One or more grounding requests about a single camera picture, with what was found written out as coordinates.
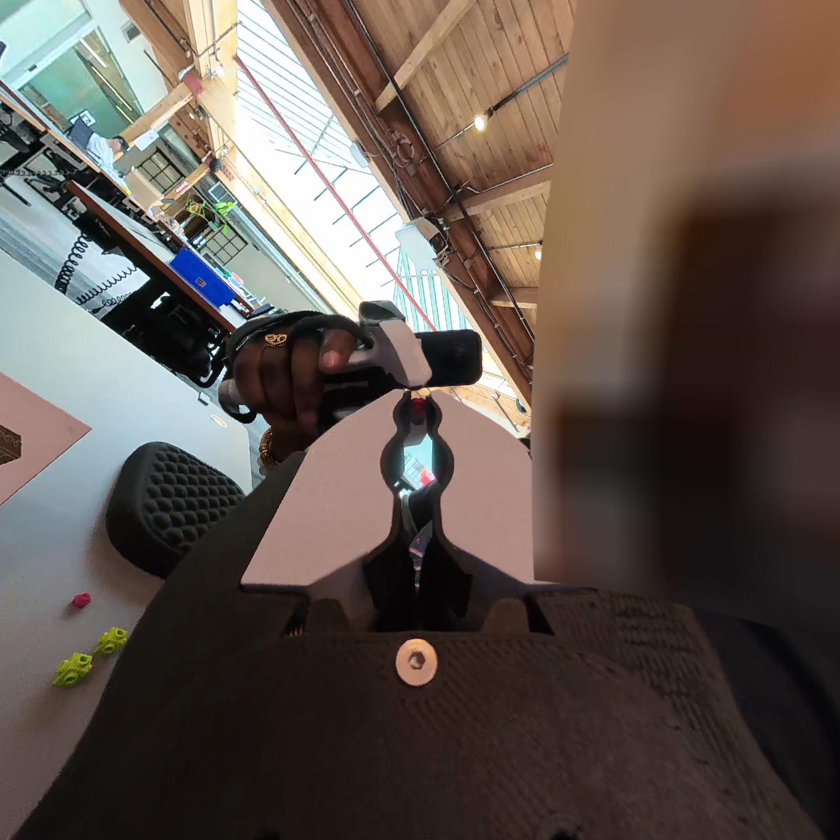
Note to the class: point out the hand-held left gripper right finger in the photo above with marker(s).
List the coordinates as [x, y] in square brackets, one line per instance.
[492, 519]

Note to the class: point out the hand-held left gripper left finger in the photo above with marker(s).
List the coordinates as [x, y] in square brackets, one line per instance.
[328, 519]

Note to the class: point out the small red flower brick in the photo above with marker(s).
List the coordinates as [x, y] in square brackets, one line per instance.
[418, 404]
[82, 600]

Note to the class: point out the white instruction booklet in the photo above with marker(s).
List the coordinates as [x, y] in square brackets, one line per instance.
[33, 433]

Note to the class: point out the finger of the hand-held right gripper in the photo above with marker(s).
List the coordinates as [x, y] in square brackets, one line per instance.
[400, 361]

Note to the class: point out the grey desk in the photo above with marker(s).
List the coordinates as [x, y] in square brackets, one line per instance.
[66, 368]

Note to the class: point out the person's right hand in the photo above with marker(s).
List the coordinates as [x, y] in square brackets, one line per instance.
[289, 381]

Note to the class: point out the blue plastic crate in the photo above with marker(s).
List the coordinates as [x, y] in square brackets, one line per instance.
[204, 278]

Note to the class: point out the black mesh cushion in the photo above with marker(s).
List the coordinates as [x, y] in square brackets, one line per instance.
[171, 505]

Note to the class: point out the person's dark clothing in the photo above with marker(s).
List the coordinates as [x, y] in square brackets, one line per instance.
[801, 735]

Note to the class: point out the wooden table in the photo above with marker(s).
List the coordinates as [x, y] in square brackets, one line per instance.
[33, 125]
[145, 243]

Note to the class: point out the small lime flower brick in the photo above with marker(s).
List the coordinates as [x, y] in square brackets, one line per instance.
[72, 671]
[112, 641]

